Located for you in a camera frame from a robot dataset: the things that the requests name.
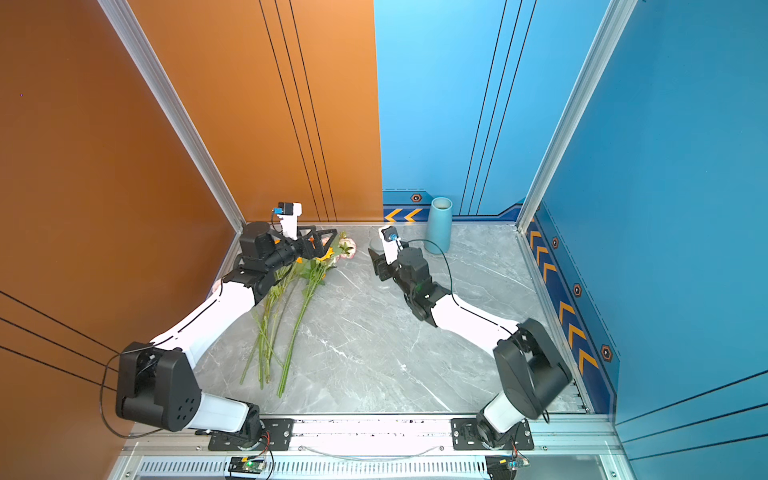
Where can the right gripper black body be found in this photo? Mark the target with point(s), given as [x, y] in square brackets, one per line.
[386, 271]

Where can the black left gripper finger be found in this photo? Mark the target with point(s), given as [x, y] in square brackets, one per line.
[324, 233]
[323, 248]

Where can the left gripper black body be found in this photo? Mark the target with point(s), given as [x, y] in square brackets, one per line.
[299, 250]

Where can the yellow orange poppy stem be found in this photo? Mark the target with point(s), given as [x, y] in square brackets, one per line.
[264, 349]

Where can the pink ranunculus flower stem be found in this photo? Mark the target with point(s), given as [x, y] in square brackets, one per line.
[344, 248]

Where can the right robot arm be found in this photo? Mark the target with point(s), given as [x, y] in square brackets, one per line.
[531, 370]

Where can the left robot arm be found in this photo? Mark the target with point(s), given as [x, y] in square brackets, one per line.
[156, 384]

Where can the teal ceramic vase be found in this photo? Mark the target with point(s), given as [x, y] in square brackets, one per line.
[439, 225]

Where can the green circuit board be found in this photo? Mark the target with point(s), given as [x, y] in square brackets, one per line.
[247, 467]

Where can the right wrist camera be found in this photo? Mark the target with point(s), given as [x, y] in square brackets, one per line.
[391, 243]

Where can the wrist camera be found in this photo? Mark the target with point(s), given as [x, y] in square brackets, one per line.
[288, 214]
[391, 243]

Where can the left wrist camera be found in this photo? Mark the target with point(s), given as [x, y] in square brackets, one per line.
[288, 214]

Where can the aluminium front rail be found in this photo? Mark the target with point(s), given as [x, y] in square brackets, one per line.
[389, 446]

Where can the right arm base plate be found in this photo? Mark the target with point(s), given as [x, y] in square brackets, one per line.
[474, 434]

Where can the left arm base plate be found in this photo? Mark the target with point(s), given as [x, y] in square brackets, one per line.
[275, 434]

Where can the aluminium corner post left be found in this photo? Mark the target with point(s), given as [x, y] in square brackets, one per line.
[126, 25]

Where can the aluminium corner post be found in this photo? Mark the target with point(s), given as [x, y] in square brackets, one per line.
[601, 50]
[126, 25]

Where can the aluminium corner post right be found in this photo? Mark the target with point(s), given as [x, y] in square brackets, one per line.
[601, 50]

